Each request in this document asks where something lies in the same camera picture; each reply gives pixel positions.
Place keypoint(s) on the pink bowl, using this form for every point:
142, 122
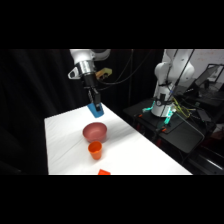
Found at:
95, 131

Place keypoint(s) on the black robot stand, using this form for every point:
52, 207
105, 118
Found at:
180, 133

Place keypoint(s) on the white tablecloth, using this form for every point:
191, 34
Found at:
140, 156

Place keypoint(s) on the orange cup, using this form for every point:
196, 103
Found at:
95, 150

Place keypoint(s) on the black curtain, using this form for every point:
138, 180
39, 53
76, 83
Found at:
33, 100

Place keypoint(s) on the blue cup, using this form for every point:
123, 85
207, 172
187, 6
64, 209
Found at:
94, 110

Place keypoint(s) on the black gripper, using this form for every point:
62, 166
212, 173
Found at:
89, 81

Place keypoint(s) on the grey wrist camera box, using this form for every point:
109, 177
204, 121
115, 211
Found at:
73, 73

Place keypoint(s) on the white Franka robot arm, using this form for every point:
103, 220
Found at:
171, 71

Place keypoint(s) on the orange block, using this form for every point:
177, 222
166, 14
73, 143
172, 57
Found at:
104, 172

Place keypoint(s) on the black laptop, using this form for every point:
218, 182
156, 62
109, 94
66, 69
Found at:
208, 77

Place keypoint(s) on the tan bracket on wrist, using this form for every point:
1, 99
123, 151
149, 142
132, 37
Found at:
104, 73

